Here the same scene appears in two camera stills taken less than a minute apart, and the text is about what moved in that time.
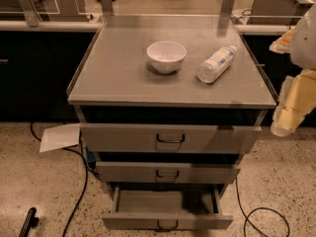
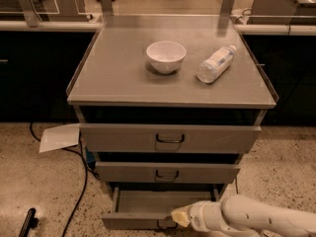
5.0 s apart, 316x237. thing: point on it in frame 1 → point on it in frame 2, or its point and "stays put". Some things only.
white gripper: x=304 y=46 → x=198 y=215
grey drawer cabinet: x=152 y=133 stays put
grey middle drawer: x=167 y=172 stays put
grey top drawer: x=165 y=138 stays put
